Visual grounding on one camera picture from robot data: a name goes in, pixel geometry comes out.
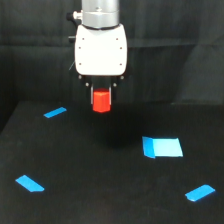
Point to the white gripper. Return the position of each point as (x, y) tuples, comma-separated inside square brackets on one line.
[(100, 57)]

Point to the red hexagonal block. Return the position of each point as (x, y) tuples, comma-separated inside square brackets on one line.
[(101, 100)]

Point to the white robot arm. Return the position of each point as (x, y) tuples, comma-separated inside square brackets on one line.
[(96, 14)]

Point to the blue tape strip far left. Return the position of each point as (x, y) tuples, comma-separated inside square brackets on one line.
[(55, 112)]

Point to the blue tape strip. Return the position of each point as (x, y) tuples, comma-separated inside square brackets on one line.
[(55, 112), (199, 193), (29, 184)]

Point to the light blue paper square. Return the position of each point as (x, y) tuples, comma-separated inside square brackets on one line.
[(157, 147)]

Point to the black backdrop curtain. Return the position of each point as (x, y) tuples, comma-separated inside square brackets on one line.
[(175, 52)]

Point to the blue tape strip near left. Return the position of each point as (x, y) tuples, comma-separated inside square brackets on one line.
[(29, 184)]

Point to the blue tape strip near right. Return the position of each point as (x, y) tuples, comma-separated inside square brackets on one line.
[(199, 193)]

